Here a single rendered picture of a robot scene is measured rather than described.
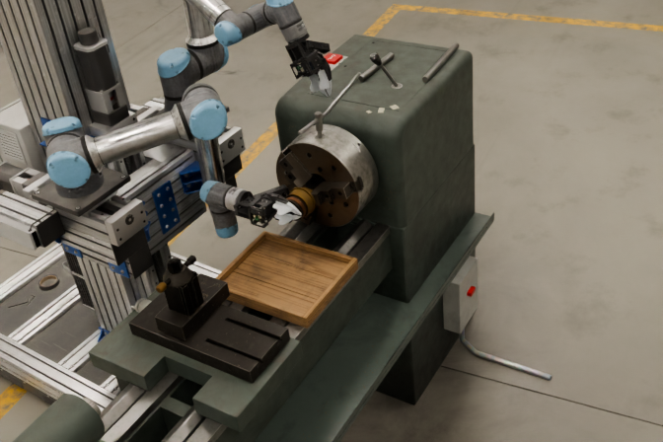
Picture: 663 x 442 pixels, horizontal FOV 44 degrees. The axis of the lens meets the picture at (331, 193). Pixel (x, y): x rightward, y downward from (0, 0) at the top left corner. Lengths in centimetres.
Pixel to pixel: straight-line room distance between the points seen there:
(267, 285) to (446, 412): 106
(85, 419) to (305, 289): 84
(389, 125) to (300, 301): 61
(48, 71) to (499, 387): 205
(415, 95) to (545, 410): 135
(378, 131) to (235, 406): 96
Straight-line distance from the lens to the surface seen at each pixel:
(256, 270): 262
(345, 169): 251
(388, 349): 279
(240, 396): 220
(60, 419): 199
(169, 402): 235
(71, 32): 277
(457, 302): 324
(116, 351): 242
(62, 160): 245
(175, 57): 288
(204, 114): 243
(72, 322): 373
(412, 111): 263
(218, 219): 266
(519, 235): 414
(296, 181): 255
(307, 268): 259
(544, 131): 497
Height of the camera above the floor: 252
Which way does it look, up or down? 34 degrees down
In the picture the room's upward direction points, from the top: 7 degrees counter-clockwise
